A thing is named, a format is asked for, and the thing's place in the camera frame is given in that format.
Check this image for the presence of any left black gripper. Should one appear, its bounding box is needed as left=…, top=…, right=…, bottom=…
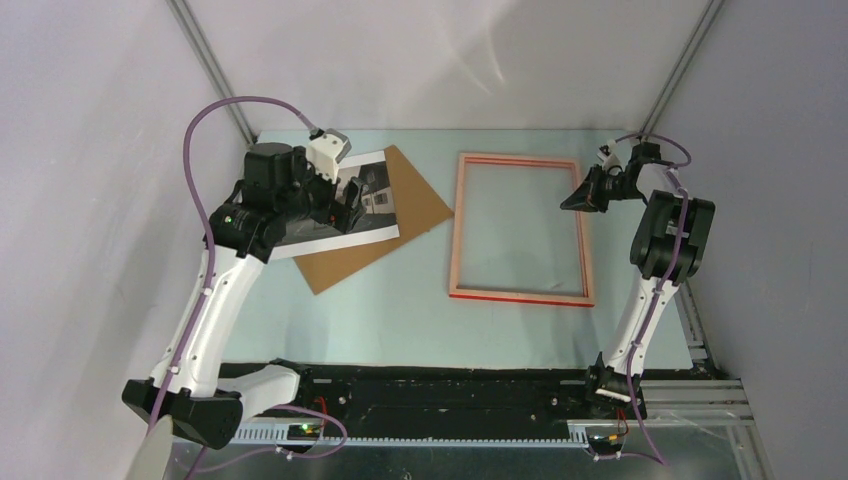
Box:
left=277, top=147, right=366, bottom=234

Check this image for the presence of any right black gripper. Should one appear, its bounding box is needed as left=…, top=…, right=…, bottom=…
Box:
left=560, top=164, right=644, bottom=213

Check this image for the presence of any brown backing board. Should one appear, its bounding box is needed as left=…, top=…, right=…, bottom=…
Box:
left=294, top=145, right=454, bottom=295

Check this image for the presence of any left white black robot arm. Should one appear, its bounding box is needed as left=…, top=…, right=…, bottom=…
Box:
left=122, top=132, right=365, bottom=450

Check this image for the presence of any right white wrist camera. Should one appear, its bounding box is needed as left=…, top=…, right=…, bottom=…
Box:
left=596, top=140, right=623, bottom=174

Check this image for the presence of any red wooden picture frame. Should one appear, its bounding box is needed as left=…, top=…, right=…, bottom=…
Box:
left=448, top=153, right=596, bottom=308

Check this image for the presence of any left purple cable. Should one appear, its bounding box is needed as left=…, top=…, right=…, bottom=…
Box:
left=146, top=96, right=349, bottom=461

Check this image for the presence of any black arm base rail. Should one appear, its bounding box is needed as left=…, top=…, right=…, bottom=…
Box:
left=218, top=360, right=657, bottom=442

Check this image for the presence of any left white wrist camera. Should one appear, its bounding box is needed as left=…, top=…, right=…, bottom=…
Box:
left=305, top=129, right=352, bottom=184

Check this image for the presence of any landscape photo print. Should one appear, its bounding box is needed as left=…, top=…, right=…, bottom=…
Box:
left=270, top=151, right=400, bottom=261

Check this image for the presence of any grey slotted cable duct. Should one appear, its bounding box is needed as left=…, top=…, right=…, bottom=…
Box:
left=230, top=423, right=589, bottom=449

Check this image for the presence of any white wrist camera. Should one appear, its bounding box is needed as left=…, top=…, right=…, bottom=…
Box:
left=305, top=129, right=352, bottom=184
left=596, top=140, right=623, bottom=174

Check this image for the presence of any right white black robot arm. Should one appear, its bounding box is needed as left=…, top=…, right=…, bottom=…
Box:
left=560, top=135, right=716, bottom=418

